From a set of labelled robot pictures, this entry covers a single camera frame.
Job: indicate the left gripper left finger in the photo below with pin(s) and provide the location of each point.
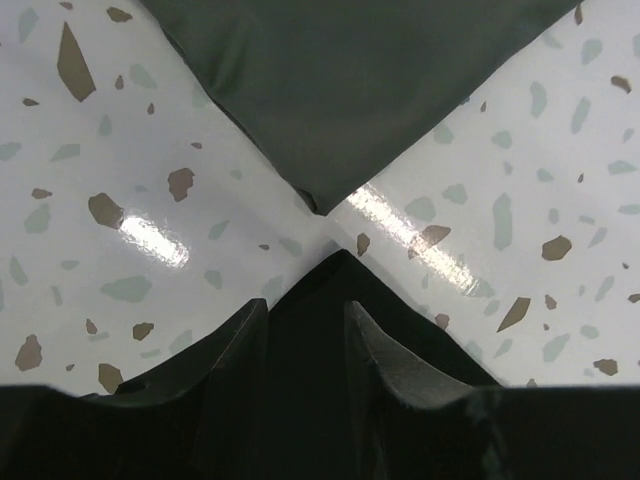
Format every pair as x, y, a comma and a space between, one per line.
194, 416

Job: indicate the black t shirt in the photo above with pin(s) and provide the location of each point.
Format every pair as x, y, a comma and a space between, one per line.
306, 430

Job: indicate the folded grey t shirt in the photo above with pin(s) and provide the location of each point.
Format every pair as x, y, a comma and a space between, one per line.
331, 92

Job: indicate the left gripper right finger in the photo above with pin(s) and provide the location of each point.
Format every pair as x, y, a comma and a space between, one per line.
413, 421

